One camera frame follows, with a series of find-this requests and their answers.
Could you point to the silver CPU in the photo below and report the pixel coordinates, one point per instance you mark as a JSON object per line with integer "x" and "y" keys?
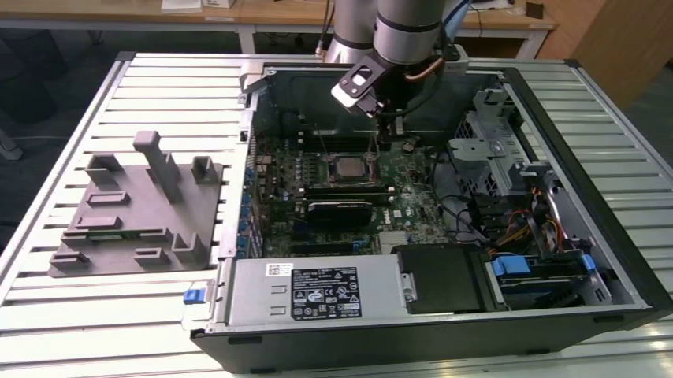
{"x": 350, "y": 167}

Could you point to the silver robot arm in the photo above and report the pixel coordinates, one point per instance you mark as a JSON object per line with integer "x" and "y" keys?
{"x": 410, "y": 31}

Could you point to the CPU socket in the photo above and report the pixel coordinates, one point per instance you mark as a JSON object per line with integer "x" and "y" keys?
{"x": 337, "y": 182}

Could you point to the round coin battery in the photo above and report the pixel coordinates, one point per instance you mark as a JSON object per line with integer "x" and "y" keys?
{"x": 409, "y": 146}

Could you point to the metal drive cage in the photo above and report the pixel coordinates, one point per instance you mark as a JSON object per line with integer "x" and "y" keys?
{"x": 470, "y": 153}

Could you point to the green motherboard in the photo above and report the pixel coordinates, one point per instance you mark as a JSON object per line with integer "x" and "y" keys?
{"x": 415, "y": 201}

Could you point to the small black box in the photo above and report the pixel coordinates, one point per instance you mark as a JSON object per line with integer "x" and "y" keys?
{"x": 534, "y": 10}

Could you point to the black graphics card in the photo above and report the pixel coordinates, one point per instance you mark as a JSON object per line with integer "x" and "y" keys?
{"x": 339, "y": 216}

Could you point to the silver finned heatsink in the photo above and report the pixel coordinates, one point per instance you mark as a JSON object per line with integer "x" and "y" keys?
{"x": 394, "y": 240}

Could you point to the wooden desk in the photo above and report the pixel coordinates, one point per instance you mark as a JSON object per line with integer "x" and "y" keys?
{"x": 220, "y": 17}

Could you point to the small white box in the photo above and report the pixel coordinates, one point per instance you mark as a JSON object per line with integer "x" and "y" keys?
{"x": 218, "y": 3}

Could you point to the black expansion slot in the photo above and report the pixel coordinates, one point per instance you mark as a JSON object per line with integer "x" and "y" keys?
{"x": 323, "y": 249}

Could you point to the wooden cabinet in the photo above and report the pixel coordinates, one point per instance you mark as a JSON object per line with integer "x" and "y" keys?
{"x": 625, "y": 39}

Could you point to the white paper sheet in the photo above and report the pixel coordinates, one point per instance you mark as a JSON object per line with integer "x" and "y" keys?
{"x": 182, "y": 4}

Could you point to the black plastic shroud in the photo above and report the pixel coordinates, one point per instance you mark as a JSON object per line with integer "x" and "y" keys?
{"x": 441, "y": 275}

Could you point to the hard disk in blue carrier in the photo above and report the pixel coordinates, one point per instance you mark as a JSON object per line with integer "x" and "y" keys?
{"x": 513, "y": 267}

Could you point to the grey parts rack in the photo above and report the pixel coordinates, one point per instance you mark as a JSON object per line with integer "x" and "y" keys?
{"x": 142, "y": 204}

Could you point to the blue plastic clip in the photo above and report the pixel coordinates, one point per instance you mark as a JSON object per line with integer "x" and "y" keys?
{"x": 586, "y": 264}

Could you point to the silver power supply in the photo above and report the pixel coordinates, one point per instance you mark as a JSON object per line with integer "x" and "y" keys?
{"x": 253, "y": 291}

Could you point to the blue case latch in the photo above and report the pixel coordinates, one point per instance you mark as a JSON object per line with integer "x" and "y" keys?
{"x": 194, "y": 297}

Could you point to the green RAM stick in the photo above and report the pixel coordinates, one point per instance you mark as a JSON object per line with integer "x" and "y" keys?
{"x": 112, "y": 236}

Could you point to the black PC case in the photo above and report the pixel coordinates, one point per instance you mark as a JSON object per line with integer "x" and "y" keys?
{"x": 367, "y": 350}

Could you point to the black office chair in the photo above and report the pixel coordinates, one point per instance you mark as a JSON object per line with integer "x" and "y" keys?
{"x": 31, "y": 71}

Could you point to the pale grey furniture foot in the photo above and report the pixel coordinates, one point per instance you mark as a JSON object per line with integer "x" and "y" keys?
{"x": 11, "y": 145}

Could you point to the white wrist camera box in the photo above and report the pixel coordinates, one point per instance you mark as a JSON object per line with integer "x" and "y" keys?
{"x": 362, "y": 76}

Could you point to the small wrist camera box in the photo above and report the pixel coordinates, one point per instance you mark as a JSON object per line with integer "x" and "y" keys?
{"x": 457, "y": 59}

